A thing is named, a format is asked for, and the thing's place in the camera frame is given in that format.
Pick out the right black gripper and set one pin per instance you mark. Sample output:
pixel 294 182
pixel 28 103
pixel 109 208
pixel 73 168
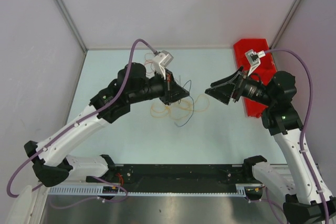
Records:
pixel 232 86

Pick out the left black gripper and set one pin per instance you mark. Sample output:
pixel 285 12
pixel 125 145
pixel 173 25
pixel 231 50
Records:
pixel 172 91

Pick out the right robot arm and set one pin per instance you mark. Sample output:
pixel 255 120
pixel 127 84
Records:
pixel 305 198

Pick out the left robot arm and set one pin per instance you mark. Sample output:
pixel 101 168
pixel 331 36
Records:
pixel 52 162

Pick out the red compartment bin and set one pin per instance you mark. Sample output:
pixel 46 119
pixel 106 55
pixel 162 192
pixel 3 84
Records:
pixel 263 73

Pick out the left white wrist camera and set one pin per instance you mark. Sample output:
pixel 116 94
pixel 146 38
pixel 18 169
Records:
pixel 160 62

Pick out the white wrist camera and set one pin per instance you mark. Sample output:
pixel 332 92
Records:
pixel 160 62
pixel 254 59

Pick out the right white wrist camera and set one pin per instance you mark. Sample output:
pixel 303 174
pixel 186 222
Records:
pixel 254 59

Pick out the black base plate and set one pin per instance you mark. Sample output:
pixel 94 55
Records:
pixel 183 178

